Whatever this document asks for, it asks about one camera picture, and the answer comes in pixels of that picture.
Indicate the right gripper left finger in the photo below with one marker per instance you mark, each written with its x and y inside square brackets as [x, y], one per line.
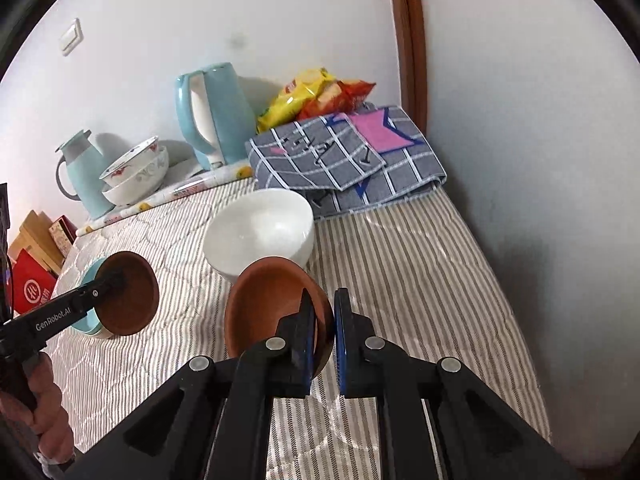
[210, 420]

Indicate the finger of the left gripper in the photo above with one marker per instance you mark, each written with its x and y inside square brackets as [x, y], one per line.
[94, 294]

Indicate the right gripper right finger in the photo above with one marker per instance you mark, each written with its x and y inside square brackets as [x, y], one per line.
[436, 420]

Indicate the small brown clay bowl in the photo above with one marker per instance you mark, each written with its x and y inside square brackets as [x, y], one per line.
[131, 298]

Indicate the white ceramic bowl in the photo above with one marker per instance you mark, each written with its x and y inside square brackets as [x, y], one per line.
[267, 223]

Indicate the person's left hand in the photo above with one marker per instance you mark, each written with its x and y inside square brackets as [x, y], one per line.
[49, 420]

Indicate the red paper bag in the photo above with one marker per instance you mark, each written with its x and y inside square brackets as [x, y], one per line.
[32, 284]

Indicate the patterned gift box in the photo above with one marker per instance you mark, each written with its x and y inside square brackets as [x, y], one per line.
[63, 233]

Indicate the brown paper bag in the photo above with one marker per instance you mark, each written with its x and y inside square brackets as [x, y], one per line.
[34, 237]

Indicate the white bowl with grey scrolls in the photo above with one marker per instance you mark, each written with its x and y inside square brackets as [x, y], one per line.
[141, 184]

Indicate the light blue thermos jug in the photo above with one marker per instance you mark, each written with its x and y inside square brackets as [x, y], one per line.
[84, 164]

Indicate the white bowl with fish pattern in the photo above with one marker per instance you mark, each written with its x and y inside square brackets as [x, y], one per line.
[129, 163]

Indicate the fruit print rolled mat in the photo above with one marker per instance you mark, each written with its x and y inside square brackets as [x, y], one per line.
[168, 193]

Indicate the striped quilted table cover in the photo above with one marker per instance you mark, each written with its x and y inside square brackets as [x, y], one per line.
[412, 267]

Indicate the light blue electric kettle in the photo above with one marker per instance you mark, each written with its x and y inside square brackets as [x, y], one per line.
[214, 115]

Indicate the grey checked folded cloth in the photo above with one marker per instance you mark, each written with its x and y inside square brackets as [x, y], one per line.
[343, 163]

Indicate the yellow chips bag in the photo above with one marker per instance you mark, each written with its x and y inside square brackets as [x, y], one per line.
[291, 99]

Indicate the red snack bag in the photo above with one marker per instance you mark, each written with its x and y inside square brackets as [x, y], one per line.
[339, 96]

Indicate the white wall switch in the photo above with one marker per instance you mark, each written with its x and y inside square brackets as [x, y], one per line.
[71, 38]

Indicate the brown wooden door frame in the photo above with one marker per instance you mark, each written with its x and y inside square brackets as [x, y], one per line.
[412, 58]

